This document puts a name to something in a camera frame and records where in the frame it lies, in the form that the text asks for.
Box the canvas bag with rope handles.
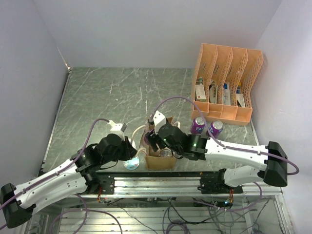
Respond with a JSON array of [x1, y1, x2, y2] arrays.
[[132, 122, 177, 171]]

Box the purple Fanta can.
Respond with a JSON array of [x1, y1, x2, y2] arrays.
[[190, 117, 206, 134], [208, 120, 224, 138]]

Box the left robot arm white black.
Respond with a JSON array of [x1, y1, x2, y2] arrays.
[[0, 134, 137, 229]]

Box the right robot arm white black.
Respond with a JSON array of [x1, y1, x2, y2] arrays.
[[144, 123, 288, 193]]

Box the blue correction tape package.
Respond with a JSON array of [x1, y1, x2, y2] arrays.
[[123, 156, 140, 171]]

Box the silver top soda can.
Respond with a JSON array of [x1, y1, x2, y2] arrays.
[[159, 149, 173, 157]]

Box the white red box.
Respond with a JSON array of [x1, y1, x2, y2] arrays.
[[195, 82, 207, 102]]

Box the white blue tube box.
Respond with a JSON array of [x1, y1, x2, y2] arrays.
[[222, 82, 231, 105]]

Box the orange plastic file organizer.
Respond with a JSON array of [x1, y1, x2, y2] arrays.
[[191, 43, 264, 126]]

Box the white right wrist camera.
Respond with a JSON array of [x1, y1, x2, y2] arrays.
[[153, 110, 167, 134]]

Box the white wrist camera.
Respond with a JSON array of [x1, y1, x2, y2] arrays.
[[153, 110, 167, 134], [108, 120, 127, 140]]

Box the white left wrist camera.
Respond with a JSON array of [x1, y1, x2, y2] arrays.
[[108, 120, 127, 140]]

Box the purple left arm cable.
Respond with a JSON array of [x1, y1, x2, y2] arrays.
[[0, 118, 112, 210]]

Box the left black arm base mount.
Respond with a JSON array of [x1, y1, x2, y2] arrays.
[[99, 177, 115, 195]]

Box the aluminium frame rail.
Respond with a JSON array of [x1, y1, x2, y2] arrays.
[[43, 176, 283, 198]]

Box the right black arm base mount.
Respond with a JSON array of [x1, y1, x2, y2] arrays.
[[197, 169, 243, 194]]

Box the tangled floor cables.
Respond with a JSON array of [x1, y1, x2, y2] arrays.
[[51, 195, 266, 234]]

